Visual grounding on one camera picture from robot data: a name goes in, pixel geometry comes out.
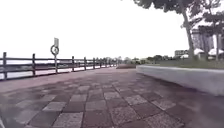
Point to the chequered stone paved path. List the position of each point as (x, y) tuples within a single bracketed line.
[(100, 100)]

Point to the distant row of trees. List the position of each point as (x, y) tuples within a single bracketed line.
[(156, 59)]

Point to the small distant building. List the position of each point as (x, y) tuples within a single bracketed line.
[(180, 52)]

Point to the dark wooden railing fence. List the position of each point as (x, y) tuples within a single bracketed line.
[(33, 65)]

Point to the large leaning tree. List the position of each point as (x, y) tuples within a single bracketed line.
[(189, 37)]

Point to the grass strip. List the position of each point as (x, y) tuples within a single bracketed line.
[(196, 63)]

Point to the white tent roof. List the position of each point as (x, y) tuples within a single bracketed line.
[(215, 51), (198, 51)]

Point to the grey building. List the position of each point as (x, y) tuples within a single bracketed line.
[(200, 40)]

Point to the slim tree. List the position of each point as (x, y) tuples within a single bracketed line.
[(217, 40)]

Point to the low pale concrete wall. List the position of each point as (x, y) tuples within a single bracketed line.
[(186, 77)]

